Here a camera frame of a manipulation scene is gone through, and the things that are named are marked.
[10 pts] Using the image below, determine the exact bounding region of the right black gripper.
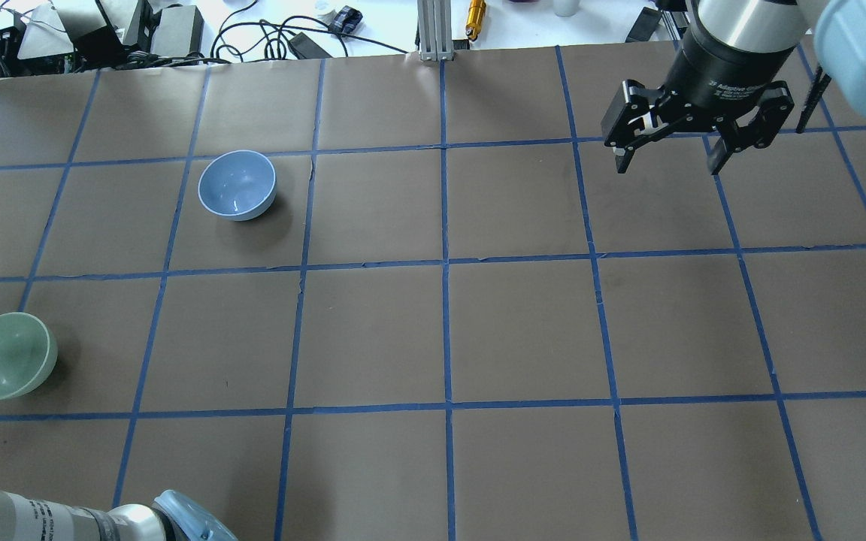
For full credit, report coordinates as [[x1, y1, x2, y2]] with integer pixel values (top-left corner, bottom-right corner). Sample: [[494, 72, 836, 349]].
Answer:
[[601, 23, 794, 175]]

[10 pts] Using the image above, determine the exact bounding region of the green ceramic bowl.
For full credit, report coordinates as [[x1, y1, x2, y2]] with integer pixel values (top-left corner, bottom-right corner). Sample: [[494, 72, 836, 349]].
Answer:
[[0, 312, 59, 400]]

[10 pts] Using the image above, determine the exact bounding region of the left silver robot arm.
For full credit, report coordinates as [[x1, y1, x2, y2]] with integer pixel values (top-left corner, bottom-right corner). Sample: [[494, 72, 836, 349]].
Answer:
[[0, 333, 237, 540]]

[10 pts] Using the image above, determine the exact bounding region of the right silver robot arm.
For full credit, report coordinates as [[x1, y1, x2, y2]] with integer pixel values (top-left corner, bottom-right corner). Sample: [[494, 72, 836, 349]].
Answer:
[[601, 1, 866, 174]]

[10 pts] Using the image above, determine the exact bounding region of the blue ceramic bowl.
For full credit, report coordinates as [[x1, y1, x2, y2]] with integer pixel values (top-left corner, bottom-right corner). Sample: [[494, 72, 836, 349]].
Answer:
[[197, 150, 277, 222]]

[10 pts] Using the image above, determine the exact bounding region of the black phone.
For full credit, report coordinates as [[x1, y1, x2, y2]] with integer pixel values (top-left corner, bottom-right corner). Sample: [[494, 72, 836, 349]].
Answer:
[[625, 7, 662, 42]]

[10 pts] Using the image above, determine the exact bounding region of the yellow cylindrical tool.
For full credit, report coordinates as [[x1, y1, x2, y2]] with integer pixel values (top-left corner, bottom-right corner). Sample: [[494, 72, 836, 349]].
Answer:
[[464, 0, 487, 41]]

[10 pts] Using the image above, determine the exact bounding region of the black power adapter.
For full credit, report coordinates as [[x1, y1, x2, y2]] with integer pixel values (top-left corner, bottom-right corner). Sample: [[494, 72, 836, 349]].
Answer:
[[286, 33, 332, 59]]

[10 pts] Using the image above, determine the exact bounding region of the aluminium frame post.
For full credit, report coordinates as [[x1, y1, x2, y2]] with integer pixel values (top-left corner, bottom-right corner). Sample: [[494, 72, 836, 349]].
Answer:
[[416, 0, 455, 62]]

